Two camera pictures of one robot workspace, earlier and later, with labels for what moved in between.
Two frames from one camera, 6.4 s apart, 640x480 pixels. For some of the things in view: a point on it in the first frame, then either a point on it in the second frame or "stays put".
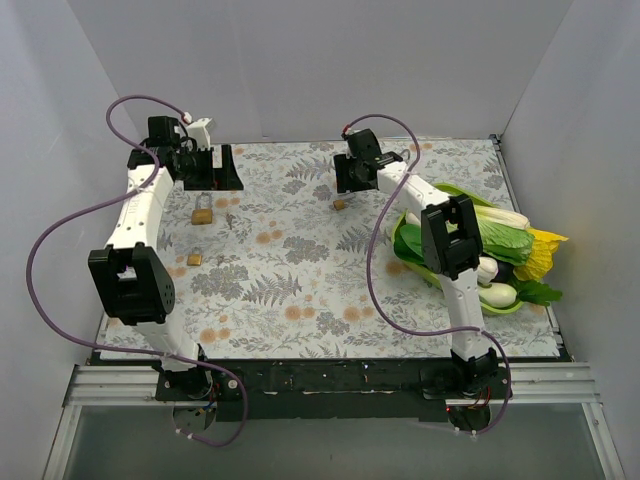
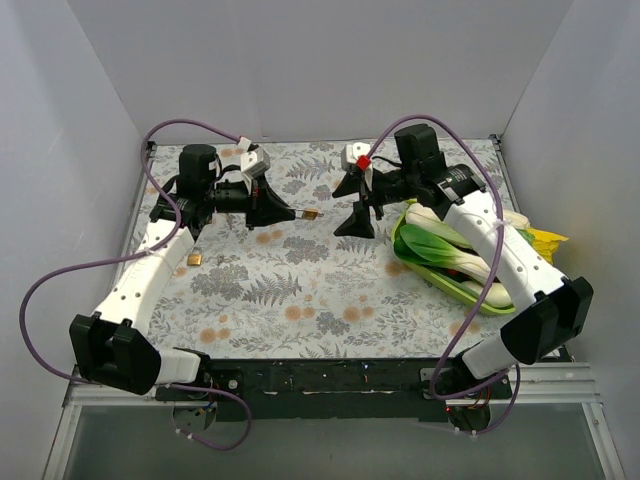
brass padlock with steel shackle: [195, 259] stays put
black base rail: [341, 390] stays put
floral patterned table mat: [291, 267] stays put
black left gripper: [208, 167] to [255, 201]
